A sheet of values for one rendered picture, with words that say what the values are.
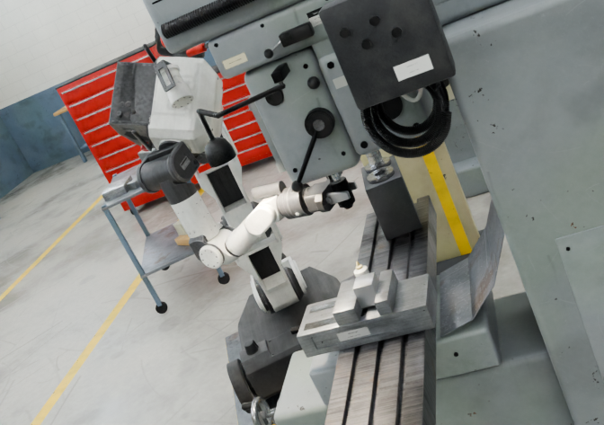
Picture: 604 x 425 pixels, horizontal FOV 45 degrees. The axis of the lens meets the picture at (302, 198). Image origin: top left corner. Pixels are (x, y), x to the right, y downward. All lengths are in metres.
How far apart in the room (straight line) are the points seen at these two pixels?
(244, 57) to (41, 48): 10.97
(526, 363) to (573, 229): 0.43
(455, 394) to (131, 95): 1.25
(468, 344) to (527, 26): 0.82
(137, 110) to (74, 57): 10.21
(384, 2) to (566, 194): 0.60
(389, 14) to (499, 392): 1.08
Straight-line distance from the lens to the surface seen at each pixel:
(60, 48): 12.47
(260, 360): 2.67
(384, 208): 2.29
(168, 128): 2.17
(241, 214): 2.58
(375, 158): 2.37
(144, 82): 2.24
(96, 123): 7.34
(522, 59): 1.57
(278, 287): 2.78
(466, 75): 1.56
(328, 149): 1.77
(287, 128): 1.77
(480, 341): 1.93
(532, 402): 2.06
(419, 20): 1.39
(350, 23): 1.40
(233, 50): 1.72
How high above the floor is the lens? 1.88
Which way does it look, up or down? 19 degrees down
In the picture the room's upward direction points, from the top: 25 degrees counter-clockwise
